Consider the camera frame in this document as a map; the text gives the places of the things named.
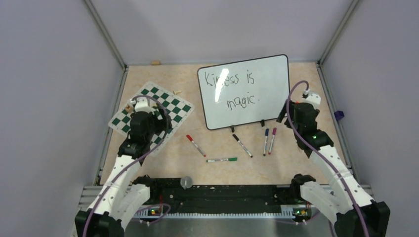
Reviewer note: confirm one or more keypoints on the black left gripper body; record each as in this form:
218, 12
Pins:
157, 125

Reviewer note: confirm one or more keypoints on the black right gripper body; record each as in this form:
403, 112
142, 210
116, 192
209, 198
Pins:
291, 110

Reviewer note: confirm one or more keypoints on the white whiteboard black frame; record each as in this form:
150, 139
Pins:
244, 92

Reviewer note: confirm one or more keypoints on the white black whiteboard marker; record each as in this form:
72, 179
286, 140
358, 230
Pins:
242, 145

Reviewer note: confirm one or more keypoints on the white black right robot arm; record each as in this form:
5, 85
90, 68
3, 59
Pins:
330, 170

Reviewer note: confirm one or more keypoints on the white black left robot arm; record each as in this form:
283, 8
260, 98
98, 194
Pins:
127, 163

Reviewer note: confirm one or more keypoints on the pink capped marker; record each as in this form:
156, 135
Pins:
272, 140

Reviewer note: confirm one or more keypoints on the blue capped marker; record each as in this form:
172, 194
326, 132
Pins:
265, 142

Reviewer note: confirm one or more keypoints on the red capped marker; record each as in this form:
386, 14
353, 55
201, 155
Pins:
196, 145

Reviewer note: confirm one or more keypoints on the purple block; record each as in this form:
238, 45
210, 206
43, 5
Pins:
339, 115

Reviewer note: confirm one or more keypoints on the green capped marker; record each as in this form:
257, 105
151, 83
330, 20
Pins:
221, 159

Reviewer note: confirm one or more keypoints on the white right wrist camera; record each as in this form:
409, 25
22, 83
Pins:
312, 98

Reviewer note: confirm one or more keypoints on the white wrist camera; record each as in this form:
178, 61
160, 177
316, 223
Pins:
312, 98
141, 105

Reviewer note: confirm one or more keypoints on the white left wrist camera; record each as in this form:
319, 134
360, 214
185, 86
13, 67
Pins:
141, 105

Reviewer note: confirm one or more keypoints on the aluminium frame rail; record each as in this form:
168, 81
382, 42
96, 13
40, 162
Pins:
352, 211

